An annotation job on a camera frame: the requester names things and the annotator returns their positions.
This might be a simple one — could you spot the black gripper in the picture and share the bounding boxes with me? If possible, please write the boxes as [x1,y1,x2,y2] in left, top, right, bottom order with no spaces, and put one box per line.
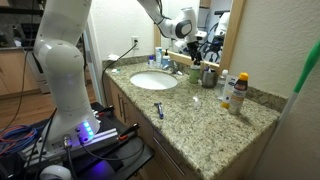
[187,39,203,66]

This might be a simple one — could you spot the blue soap pump bottle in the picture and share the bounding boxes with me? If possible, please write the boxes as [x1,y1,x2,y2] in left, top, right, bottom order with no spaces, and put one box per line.
[161,49,171,70]

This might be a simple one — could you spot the white oval sink basin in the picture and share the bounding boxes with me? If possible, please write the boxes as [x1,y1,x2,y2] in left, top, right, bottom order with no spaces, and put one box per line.
[129,70,179,91]

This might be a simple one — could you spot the metal toothbrush cup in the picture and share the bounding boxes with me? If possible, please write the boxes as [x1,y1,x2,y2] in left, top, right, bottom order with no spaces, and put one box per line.
[201,68,218,89]

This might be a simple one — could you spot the chrome faucet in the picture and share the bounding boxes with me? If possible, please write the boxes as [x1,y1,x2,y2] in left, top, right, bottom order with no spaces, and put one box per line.
[163,59,184,76]

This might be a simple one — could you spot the clear plastic water bottle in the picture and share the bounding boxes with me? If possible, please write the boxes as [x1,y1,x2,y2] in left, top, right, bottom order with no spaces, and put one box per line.
[216,69,230,101]

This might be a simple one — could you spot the white lotion tube yellow cap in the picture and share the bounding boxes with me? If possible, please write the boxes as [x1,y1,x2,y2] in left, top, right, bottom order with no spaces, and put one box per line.
[220,74,238,110]

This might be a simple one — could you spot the sunscreen spray can orange cap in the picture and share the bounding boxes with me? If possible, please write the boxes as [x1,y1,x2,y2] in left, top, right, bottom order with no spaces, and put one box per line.
[228,72,250,116]

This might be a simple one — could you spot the blue razor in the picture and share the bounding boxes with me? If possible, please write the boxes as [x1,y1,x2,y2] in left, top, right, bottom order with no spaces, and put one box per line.
[153,101,165,120]

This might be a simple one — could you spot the white paper cards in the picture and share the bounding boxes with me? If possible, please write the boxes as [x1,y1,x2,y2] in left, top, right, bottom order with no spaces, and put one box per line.
[107,53,120,62]

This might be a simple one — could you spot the light wood vanity cabinet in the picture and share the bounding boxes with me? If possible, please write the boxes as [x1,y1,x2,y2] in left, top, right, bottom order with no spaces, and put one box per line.
[103,71,282,180]

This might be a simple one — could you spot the black orange clamp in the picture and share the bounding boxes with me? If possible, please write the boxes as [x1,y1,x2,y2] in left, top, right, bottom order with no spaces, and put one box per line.
[117,123,141,141]
[94,104,115,118]

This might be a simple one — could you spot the black robot cart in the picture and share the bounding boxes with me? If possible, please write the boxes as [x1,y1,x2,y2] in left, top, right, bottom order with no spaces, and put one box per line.
[0,101,155,180]

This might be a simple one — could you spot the white round device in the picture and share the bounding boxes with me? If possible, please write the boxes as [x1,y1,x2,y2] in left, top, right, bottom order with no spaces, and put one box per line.
[39,164,73,180]

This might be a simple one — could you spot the wooden background cabinet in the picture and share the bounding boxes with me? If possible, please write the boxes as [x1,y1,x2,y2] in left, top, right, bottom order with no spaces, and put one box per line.
[0,46,45,100]

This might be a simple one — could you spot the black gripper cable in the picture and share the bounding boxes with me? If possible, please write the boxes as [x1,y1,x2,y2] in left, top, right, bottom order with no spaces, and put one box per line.
[153,0,169,36]

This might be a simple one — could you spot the white wall outlet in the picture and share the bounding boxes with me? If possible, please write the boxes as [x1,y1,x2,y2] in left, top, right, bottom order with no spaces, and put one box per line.
[131,35,140,48]

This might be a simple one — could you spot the black power cable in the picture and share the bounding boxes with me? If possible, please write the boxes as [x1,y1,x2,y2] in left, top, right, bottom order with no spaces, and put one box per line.
[100,41,139,105]

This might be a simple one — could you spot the metal cabinet door handle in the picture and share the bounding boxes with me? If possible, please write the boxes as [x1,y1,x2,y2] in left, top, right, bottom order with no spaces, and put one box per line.
[121,98,130,124]
[116,93,124,118]

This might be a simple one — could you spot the metal drawer handle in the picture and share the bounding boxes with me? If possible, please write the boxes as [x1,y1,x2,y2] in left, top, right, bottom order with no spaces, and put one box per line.
[152,136,186,177]

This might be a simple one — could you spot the white door frame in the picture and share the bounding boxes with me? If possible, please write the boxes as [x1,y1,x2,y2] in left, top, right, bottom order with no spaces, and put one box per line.
[81,13,106,105]

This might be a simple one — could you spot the green broom handle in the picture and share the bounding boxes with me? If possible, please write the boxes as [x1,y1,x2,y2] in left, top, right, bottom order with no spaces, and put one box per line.
[251,39,320,180]

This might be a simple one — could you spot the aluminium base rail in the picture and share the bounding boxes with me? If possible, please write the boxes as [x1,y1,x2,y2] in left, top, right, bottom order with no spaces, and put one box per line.
[19,128,120,168]

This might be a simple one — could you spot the blue orange cable bundle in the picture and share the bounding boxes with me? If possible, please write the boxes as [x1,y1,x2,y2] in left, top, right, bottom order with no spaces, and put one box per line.
[0,124,40,156]

